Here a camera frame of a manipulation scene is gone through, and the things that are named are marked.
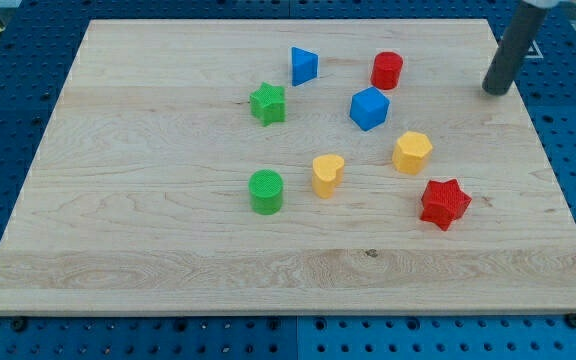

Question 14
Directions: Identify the wooden board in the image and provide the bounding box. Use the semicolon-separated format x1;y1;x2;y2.
0;19;576;317

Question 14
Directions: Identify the green cylinder block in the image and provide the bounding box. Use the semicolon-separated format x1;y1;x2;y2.
248;169;284;215

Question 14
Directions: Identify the yellow hexagon block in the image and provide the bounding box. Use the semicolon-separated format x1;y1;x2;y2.
392;131;433;175

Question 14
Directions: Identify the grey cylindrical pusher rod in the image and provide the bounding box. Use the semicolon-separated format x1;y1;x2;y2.
482;0;557;96

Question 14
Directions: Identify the blue triangle block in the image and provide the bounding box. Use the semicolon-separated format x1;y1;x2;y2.
291;47;319;86

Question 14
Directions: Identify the green star block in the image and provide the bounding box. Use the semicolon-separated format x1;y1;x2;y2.
249;82;286;126

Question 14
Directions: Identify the blue cube block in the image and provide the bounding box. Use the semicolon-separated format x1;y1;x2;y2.
349;87;390;131

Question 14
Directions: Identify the yellow heart block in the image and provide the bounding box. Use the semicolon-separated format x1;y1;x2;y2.
311;154;345;199

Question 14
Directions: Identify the red cylinder block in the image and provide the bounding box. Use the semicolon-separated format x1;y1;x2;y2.
371;52;404;90

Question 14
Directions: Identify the red star block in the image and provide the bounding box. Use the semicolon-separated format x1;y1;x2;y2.
420;179;472;231

